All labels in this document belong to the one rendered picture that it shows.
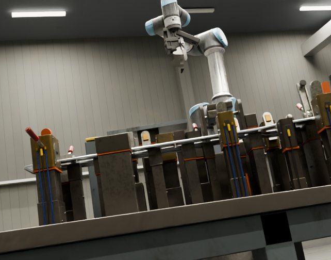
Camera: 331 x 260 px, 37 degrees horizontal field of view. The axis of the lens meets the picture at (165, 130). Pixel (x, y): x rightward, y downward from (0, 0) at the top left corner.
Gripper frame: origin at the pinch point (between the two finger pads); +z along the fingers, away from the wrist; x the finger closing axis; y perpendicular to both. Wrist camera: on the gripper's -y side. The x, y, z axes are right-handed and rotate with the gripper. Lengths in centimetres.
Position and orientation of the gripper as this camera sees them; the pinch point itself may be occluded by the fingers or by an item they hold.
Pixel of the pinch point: (185, 67)
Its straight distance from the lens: 224.7
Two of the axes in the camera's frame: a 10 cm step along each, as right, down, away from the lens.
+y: -9.8, 1.4, -1.2
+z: 1.6, 9.6, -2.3
